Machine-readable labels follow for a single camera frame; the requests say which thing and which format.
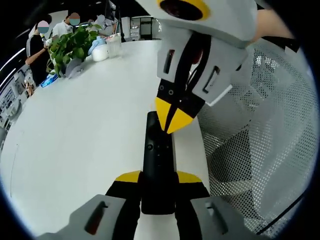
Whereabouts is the black cable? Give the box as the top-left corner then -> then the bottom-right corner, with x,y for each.
256,193 -> 306,236

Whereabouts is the white perforated mesh chair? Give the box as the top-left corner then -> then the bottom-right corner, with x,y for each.
197,37 -> 317,238

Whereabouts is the black tripod stand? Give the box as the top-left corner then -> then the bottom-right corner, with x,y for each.
116,0 -> 126,43

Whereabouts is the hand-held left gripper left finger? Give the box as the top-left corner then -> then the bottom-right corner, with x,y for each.
36,169 -> 144,240

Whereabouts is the clear glass cup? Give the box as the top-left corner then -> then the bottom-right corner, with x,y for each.
105,36 -> 123,59

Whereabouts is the grey plant pot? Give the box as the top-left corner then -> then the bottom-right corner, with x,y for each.
64,58 -> 85,79

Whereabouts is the person's right hand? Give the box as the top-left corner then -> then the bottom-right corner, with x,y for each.
249,9 -> 296,44

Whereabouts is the black remote control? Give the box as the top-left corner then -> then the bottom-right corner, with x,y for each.
140,110 -> 178,216

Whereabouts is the light blue cloth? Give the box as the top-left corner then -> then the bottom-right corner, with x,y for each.
87,35 -> 106,54

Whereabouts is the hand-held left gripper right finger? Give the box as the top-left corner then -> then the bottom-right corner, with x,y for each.
174,170 -> 262,240

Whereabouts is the green potted plant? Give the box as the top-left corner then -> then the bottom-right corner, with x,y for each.
45,25 -> 101,76

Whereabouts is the white round container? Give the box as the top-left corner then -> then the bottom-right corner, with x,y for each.
90,45 -> 110,62

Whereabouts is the blue tissue packet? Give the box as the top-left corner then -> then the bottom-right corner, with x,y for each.
39,73 -> 60,89

